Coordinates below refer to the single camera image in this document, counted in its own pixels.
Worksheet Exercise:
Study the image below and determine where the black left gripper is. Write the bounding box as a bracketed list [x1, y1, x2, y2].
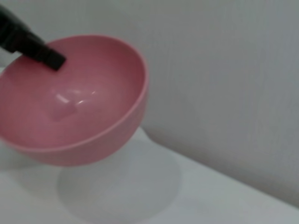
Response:
[0, 4, 67, 72]

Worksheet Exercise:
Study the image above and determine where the pink plastic bowl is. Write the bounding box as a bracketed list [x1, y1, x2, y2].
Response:
[0, 34, 150, 168]

